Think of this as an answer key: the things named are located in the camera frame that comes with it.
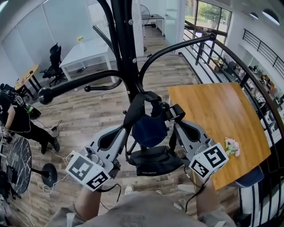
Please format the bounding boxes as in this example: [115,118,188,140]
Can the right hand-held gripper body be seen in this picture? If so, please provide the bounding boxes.
[174,120,229,179]

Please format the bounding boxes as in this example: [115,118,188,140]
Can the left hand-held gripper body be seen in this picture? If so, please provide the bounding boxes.
[65,124,130,192]

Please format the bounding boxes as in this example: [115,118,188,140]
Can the black and blue bag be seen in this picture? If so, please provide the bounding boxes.
[123,90,186,177]

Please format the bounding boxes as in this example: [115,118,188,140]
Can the black coat rack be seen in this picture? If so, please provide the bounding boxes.
[38,0,216,116]

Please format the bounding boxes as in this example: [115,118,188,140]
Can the person's left forearm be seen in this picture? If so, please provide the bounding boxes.
[74,186,120,222]

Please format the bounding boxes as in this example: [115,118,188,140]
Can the person's right forearm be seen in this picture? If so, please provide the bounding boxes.
[195,177,222,219]

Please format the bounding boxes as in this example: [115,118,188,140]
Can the pink flower bunch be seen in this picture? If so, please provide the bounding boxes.
[224,137,241,157]

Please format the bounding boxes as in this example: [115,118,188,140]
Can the orange wooden table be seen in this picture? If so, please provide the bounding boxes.
[167,82,272,191]

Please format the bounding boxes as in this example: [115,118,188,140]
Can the blue seat cushion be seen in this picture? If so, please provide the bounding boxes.
[235,166,264,188]

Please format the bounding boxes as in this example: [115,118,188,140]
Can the person's left shoe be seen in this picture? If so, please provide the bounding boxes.
[124,184,135,196]

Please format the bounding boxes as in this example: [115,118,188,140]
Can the round black marble table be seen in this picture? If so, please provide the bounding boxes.
[5,137,58,194]

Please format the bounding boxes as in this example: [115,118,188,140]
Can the person's grey shirt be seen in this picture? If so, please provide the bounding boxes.
[45,192,237,227]

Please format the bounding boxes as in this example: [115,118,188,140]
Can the black curved stair railing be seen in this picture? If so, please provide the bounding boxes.
[184,20,284,227]

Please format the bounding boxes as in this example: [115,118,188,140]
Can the black office chair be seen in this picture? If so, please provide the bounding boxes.
[39,43,67,87]

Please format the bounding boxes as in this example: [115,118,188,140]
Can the light wood desk black legs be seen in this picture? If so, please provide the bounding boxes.
[14,64,43,98]

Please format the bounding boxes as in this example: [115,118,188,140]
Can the black balcony railing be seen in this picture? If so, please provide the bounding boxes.
[242,28,284,74]

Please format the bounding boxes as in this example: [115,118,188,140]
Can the black framed window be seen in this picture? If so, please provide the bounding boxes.
[195,0,233,34]

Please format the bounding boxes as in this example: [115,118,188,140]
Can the black topped white desk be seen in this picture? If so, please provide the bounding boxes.
[142,14,165,36]

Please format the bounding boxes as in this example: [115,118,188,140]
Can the standing fan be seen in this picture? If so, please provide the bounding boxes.
[139,4,152,53]

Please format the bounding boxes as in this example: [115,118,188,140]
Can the white floor cable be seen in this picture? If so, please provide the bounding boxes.
[28,137,74,193]

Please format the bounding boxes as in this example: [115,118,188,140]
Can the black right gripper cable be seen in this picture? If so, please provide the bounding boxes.
[184,166,207,213]

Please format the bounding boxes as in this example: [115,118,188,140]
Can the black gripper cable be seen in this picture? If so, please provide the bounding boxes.
[184,166,207,213]
[99,183,122,210]

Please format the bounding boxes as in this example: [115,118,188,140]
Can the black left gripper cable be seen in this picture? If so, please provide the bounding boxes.
[99,183,122,210]

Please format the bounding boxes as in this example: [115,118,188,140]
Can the black power adapter with cable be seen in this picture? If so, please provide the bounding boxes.
[36,119,63,138]

